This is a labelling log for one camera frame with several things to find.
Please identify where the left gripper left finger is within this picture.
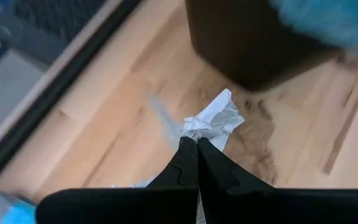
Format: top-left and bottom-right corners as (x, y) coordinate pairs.
(35, 136), (200, 224)

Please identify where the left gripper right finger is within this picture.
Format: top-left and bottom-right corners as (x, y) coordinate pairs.
(198, 138), (358, 224)

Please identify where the white paper with grey print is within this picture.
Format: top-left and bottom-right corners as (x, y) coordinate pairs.
(110, 88), (246, 224)

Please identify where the black plastic trash bin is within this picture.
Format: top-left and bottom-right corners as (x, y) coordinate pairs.
(185, 0), (343, 91)

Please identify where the blue drawstring trash bag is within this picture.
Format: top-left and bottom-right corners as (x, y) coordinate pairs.
(268, 0), (358, 62)

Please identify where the black perforated metal box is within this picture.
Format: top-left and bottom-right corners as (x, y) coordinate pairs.
(11, 0), (105, 43)

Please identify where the black aluminium table frame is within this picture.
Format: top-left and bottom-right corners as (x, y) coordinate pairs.
(0, 0), (144, 195)

